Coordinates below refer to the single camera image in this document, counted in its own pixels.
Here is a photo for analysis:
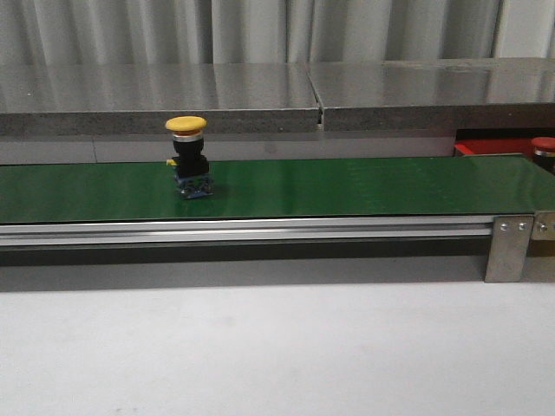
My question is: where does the red mushroom push button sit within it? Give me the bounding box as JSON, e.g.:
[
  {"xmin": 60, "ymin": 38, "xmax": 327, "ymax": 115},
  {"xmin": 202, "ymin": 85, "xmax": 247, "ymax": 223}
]
[{"xmin": 531, "ymin": 136, "xmax": 555, "ymax": 173}]

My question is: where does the yellow mushroom push button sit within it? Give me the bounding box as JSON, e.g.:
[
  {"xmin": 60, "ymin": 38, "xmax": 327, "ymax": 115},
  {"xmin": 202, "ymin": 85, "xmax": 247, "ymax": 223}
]
[{"xmin": 166, "ymin": 116, "xmax": 213, "ymax": 199}]

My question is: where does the red plastic tray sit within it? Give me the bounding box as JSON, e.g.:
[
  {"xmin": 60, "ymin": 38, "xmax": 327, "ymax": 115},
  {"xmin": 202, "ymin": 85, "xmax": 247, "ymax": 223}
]
[{"xmin": 454, "ymin": 127, "xmax": 554, "ymax": 163}]

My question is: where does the right grey stone slab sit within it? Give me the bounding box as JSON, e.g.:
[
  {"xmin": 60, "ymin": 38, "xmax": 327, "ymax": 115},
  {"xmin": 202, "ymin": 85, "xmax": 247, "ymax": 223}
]
[{"xmin": 308, "ymin": 58, "xmax": 554, "ymax": 131}]

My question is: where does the grey stone slab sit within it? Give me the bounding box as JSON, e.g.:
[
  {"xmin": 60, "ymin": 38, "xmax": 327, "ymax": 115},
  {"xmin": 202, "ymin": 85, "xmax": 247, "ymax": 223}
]
[
  {"xmin": 308, "ymin": 58, "xmax": 554, "ymax": 131},
  {"xmin": 1, "ymin": 63, "xmax": 320, "ymax": 136}
]

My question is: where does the green conveyor belt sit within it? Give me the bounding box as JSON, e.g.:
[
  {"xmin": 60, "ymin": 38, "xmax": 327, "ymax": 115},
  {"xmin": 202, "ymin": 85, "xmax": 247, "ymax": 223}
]
[{"xmin": 1, "ymin": 156, "xmax": 554, "ymax": 224}]

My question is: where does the left grey stone slab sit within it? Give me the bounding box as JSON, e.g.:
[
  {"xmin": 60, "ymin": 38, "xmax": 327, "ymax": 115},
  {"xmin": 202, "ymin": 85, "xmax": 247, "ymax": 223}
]
[{"xmin": 1, "ymin": 63, "xmax": 320, "ymax": 136}]

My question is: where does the grey pleated curtain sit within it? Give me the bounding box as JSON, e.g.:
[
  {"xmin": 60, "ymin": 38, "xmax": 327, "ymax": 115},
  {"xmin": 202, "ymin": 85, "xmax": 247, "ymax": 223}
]
[{"xmin": 1, "ymin": 1, "xmax": 554, "ymax": 65}]

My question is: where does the steel conveyor support bracket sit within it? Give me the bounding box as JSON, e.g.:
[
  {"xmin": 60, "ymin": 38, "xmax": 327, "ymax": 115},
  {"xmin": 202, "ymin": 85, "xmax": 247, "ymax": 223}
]
[{"xmin": 485, "ymin": 215, "xmax": 534, "ymax": 283}]

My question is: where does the aluminium conveyor side rail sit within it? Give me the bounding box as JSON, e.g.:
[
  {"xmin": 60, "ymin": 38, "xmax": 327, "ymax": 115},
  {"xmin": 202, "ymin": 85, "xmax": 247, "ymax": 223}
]
[{"xmin": 1, "ymin": 215, "xmax": 493, "ymax": 248}]

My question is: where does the steel conveyor end bracket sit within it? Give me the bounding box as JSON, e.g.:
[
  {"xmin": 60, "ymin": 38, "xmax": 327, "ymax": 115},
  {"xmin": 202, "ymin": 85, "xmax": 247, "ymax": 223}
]
[{"xmin": 531, "ymin": 211, "xmax": 555, "ymax": 241}]

